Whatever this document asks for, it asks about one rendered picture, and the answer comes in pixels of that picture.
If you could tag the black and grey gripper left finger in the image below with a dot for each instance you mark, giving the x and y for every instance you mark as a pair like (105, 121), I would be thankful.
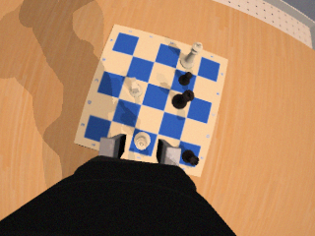
(113, 146)

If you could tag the blue and cream chessboard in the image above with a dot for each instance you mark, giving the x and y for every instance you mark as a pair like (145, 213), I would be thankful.
(154, 61)

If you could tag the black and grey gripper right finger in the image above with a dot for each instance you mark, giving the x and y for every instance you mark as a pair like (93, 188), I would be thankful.
(167, 154)

